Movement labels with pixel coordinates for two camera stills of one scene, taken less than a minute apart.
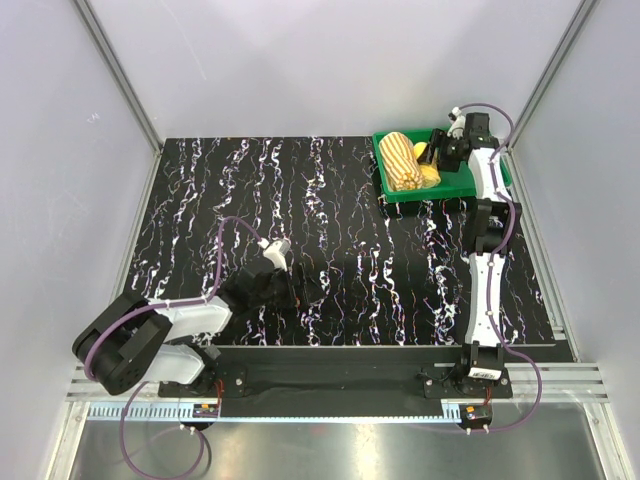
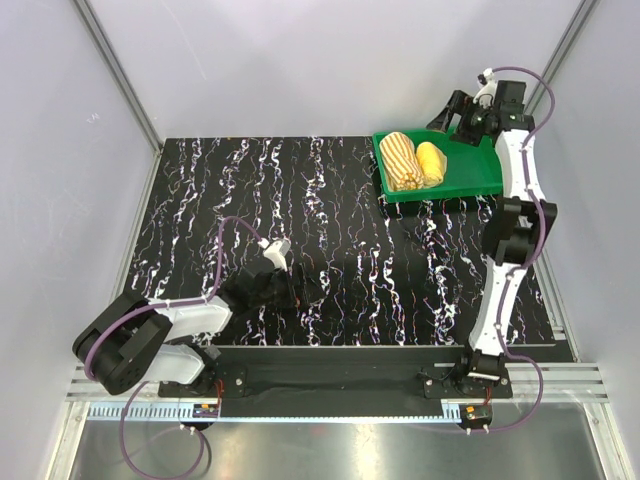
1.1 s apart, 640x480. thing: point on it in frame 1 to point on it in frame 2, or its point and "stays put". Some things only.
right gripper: x=438 y=141 to x=461 y=104
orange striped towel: x=400 y=165 stays put
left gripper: x=307 y=291 stays put
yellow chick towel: x=430 y=175 stays put
